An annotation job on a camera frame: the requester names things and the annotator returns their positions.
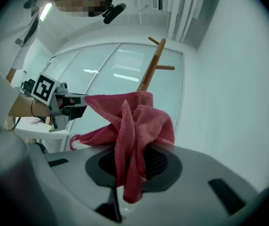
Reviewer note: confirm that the white vertical blinds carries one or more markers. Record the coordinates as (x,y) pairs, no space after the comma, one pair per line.
(191,10)

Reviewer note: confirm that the person's white shirt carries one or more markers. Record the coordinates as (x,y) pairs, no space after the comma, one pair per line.
(10,39)

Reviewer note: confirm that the ceiling light panel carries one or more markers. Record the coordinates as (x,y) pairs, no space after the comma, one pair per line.
(46,12)

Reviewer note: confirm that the black wrist band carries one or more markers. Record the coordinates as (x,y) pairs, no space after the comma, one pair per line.
(32,107)

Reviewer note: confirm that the pink cloth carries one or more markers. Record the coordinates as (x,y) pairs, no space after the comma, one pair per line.
(136,126)

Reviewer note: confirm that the wooden coat rack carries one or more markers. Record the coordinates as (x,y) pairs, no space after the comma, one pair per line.
(153,62)

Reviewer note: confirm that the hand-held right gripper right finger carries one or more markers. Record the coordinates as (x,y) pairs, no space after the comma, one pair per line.
(195,196)

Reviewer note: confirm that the person's left forearm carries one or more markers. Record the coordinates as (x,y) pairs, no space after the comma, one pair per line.
(22,106)

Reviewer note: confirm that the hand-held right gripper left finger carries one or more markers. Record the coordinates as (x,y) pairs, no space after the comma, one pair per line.
(73,173)

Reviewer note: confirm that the black head-worn camera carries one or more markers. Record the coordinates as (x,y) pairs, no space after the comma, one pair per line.
(113,13)

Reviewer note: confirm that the white table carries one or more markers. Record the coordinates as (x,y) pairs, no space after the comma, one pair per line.
(42,134)

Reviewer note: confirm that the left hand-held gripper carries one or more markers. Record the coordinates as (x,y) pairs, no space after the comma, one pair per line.
(45,88)

